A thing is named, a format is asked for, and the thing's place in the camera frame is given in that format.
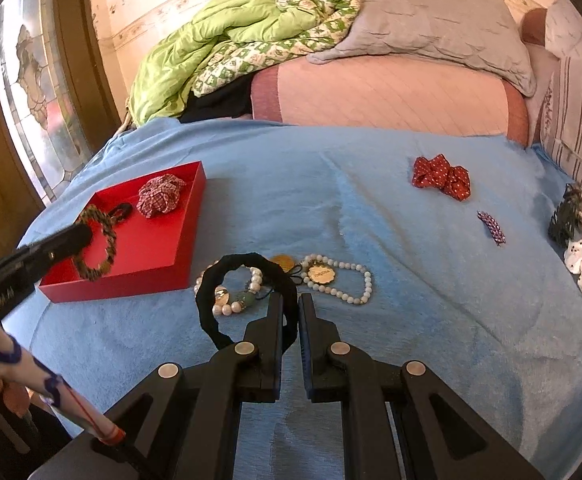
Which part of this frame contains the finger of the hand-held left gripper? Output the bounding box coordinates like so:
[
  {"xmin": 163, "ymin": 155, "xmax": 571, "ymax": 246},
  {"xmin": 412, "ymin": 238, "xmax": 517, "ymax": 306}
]
[{"xmin": 14, "ymin": 222, "xmax": 93, "ymax": 273}]

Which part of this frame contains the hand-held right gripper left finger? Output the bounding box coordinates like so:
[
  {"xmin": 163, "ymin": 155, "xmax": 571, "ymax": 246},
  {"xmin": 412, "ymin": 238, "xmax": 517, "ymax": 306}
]
[{"xmin": 91, "ymin": 291, "xmax": 285, "ymax": 480}]

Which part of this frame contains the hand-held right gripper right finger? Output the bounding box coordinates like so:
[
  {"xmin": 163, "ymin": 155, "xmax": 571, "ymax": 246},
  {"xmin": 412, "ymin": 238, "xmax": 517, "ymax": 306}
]
[{"xmin": 297, "ymin": 292, "xmax": 546, "ymax": 480}]

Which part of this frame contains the large pearl bracelet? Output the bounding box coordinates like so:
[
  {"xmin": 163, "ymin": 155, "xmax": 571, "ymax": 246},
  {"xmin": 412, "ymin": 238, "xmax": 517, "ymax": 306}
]
[{"xmin": 194, "ymin": 265, "xmax": 264, "ymax": 317}]

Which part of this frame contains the leopard print scrunchie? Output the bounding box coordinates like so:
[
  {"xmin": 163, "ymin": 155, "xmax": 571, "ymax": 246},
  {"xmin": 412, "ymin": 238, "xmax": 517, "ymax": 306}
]
[{"xmin": 72, "ymin": 205, "xmax": 119, "ymax": 283}]

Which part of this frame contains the black fabric scrunchie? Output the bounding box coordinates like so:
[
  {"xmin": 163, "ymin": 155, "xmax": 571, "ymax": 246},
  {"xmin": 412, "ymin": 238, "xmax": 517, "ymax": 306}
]
[{"xmin": 194, "ymin": 252, "xmax": 299, "ymax": 353}]

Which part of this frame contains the small pearl bracelet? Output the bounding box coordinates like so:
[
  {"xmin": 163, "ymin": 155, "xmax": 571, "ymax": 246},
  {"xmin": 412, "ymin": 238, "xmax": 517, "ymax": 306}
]
[{"xmin": 301, "ymin": 255, "xmax": 373, "ymax": 306}]

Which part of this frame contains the red shallow box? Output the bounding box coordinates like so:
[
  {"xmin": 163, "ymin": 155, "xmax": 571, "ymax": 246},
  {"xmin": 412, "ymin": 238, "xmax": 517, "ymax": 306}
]
[{"xmin": 38, "ymin": 161, "xmax": 207, "ymax": 304}]

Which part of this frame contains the white stick with blue marks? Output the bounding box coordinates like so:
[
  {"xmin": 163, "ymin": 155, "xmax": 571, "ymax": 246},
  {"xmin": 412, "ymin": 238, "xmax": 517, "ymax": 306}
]
[{"xmin": 0, "ymin": 295, "xmax": 124, "ymax": 448}]

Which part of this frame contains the black satin scrunchie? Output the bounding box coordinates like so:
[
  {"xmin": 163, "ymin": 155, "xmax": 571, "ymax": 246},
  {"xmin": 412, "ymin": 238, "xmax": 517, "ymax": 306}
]
[{"xmin": 107, "ymin": 202, "xmax": 134, "ymax": 223}]

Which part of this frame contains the red plaid scrunchie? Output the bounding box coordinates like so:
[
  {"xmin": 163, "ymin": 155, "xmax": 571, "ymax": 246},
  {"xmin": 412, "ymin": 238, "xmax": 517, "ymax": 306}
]
[{"xmin": 137, "ymin": 172, "xmax": 188, "ymax": 218}]

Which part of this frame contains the blue blanket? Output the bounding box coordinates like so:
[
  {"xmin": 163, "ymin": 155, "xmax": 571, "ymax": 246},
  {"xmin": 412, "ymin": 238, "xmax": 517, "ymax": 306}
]
[{"xmin": 1, "ymin": 119, "xmax": 582, "ymax": 480}]

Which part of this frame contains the red polka dot scrunchie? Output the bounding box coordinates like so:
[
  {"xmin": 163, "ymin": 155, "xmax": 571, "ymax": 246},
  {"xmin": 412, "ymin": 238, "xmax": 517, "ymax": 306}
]
[{"xmin": 412, "ymin": 155, "xmax": 472, "ymax": 202}]

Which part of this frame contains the purple hair clip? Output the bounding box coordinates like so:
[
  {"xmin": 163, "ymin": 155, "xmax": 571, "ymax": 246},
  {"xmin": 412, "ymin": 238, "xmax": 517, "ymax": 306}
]
[{"xmin": 477, "ymin": 211, "xmax": 508, "ymax": 247}]

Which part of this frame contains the black cloth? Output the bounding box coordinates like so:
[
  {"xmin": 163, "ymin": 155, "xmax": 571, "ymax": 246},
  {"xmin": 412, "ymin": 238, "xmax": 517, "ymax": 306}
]
[{"xmin": 178, "ymin": 75, "xmax": 257, "ymax": 123}]

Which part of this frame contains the pink bolster cushion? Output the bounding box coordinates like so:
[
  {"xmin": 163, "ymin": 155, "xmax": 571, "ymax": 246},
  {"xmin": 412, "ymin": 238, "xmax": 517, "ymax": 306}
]
[{"xmin": 250, "ymin": 55, "xmax": 530, "ymax": 148}]

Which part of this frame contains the green quilt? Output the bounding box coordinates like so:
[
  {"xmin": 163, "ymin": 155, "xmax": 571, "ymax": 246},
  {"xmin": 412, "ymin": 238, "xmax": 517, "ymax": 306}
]
[{"xmin": 128, "ymin": 0, "xmax": 362, "ymax": 126}]

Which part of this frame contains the dark claw hair clip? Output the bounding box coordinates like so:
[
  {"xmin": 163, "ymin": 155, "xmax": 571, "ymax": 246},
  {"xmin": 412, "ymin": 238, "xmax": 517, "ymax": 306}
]
[{"xmin": 547, "ymin": 183, "xmax": 582, "ymax": 247}]

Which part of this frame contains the grey pillow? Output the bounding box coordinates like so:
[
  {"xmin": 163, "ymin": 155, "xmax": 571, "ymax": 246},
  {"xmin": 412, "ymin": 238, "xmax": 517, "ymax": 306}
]
[{"xmin": 306, "ymin": 0, "xmax": 536, "ymax": 98}]

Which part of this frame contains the striped pillow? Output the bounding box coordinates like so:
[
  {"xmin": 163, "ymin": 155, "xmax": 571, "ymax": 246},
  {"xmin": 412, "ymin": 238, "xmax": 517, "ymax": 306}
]
[{"xmin": 541, "ymin": 57, "xmax": 582, "ymax": 201}]

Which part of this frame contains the brown cushion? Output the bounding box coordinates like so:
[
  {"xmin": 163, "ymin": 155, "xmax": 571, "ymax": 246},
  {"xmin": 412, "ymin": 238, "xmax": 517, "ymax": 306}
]
[{"xmin": 521, "ymin": 7, "xmax": 549, "ymax": 46}]

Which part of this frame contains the white pillow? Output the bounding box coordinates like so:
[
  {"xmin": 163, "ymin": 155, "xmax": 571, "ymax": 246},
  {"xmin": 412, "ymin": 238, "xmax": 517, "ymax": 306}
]
[{"xmin": 545, "ymin": 0, "xmax": 582, "ymax": 61}]

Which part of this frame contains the wooden window frame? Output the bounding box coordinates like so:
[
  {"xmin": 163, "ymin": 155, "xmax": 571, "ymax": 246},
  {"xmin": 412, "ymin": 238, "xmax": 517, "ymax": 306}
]
[{"xmin": 0, "ymin": 0, "xmax": 124, "ymax": 271}]

